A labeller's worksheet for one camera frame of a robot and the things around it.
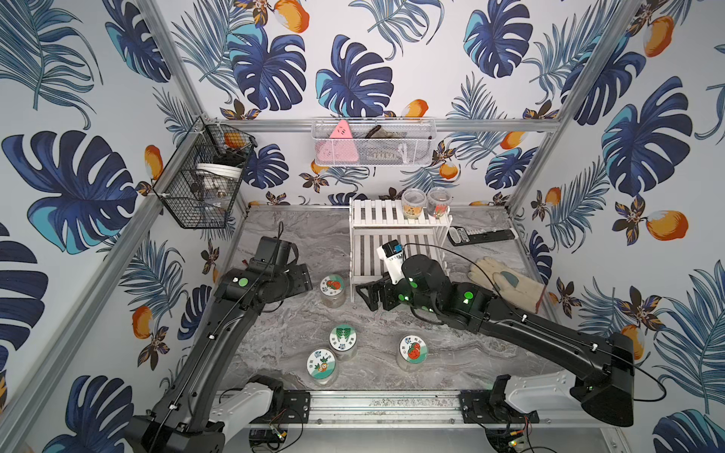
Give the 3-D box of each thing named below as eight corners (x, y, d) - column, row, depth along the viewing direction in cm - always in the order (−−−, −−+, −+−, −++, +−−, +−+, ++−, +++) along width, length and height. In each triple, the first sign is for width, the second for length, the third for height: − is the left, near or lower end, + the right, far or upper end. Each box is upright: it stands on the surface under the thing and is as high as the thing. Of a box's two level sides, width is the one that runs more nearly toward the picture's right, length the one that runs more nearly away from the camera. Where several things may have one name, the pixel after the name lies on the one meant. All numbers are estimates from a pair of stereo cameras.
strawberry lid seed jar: (397, 371, 82) (400, 362, 75) (395, 345, 87) (398, 334, 80) (424, 371, 82) (430, 362, 75) (421, 345, 87) (426, 334, 80)
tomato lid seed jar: (321, 309, 95) (318, 296, 88) (323, 288, 100) (320, 274, 93) (345, 309, 95) (343, 296, 88) (346, 288, 100) (345, 274, 93)
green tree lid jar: (330, 361, 84) (327, 351, 77) (332, 335, 89) (330, 324, 82) (357, 361, 84) (356, 351, 77) (357, 335, 89) (357, 324, 82)
